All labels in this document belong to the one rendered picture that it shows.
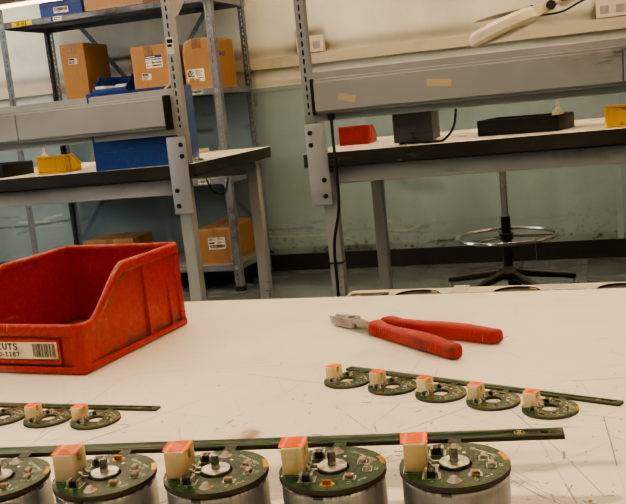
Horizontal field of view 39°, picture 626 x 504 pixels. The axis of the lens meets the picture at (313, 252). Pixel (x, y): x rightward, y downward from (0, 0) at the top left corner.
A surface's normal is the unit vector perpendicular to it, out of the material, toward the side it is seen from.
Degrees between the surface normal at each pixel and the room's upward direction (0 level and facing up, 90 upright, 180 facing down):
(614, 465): 0
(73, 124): 90
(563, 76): 90
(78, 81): 90
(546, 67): 90
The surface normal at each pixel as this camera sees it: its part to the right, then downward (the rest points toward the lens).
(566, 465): -0.10, -0.98
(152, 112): -0.29, 0.18
